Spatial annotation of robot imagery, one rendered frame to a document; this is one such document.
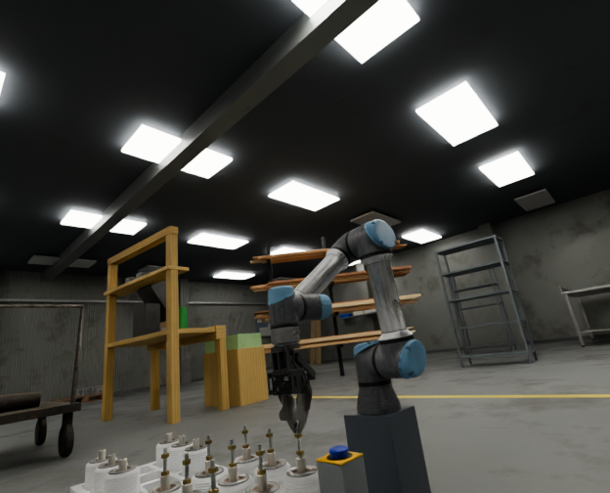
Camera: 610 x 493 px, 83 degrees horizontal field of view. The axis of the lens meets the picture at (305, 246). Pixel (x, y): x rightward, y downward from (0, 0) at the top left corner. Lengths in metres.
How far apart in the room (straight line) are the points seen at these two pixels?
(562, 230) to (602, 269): 1.18
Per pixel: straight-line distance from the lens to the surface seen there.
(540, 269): 10.41
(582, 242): 10.38
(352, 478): 0.82
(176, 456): 1.51
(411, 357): 1.18
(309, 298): 0.98
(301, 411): 0.95
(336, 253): 1.27
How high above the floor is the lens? 0.53
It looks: 17 degrees up
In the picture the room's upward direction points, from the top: 7 degrees counter-clockwise
